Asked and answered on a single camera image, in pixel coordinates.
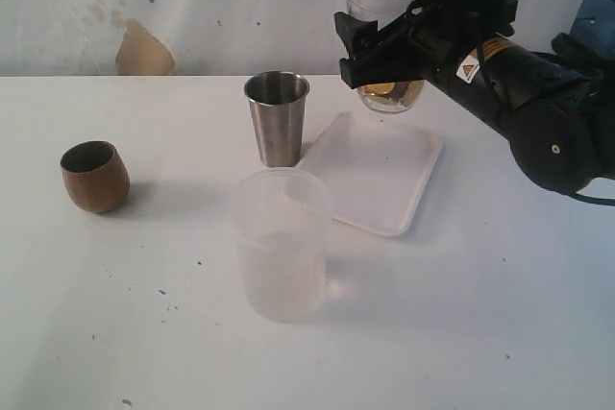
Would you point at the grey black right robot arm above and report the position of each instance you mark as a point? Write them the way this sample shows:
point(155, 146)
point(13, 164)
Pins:
point(555, 111)

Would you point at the brown wooden cup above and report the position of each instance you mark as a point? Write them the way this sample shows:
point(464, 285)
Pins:
point(95, 176)

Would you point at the clear plastic shaker cup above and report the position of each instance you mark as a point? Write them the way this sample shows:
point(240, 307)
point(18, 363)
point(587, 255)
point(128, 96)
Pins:
point(384, 11)

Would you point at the wooden blocks and coins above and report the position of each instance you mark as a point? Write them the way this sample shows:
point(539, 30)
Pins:
point(390, 97)

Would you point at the white rectangular tray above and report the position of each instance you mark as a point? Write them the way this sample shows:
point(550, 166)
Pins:
point(375, 170)

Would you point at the stainless steel cup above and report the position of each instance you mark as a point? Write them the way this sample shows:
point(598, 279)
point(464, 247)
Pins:
point(277, 102)

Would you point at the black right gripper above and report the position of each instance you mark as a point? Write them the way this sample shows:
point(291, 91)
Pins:
point(397, 53)

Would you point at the brown cardboard piece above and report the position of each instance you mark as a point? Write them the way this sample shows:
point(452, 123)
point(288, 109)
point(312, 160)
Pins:
point(142, 54)

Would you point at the translucent plastic container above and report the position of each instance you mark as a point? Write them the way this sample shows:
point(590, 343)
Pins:
point(282, 218)

